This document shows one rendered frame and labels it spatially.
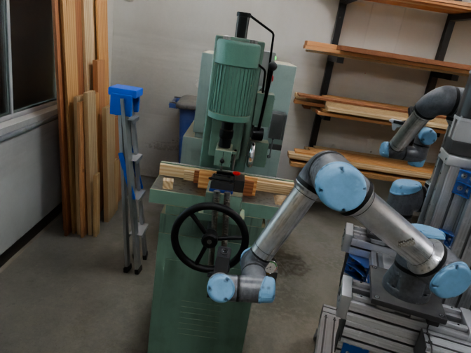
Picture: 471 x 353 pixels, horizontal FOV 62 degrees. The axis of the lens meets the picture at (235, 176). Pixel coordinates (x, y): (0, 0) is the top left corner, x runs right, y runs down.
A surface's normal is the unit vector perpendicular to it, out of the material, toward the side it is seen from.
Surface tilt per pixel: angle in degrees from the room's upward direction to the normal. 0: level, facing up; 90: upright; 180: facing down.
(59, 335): 0
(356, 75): 90
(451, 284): 94
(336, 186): 86
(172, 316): 90
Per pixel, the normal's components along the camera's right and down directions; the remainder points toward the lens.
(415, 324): -0.29, 0.28
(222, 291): 0.05, -0.18
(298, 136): -0.03, 0.33
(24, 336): 0.15, -0.94
